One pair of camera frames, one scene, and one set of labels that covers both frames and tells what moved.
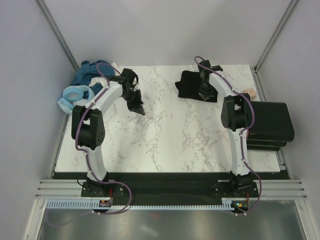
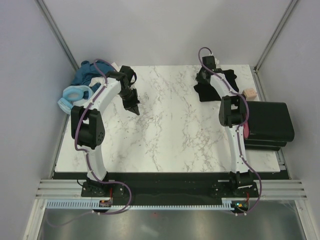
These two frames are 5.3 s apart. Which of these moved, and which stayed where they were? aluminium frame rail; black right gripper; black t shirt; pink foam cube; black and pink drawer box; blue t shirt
Moved: black right gripper; black t shirt
Stayed: black and pink drawer box; blue t shirt; aluminium frame rail; pink foam cube
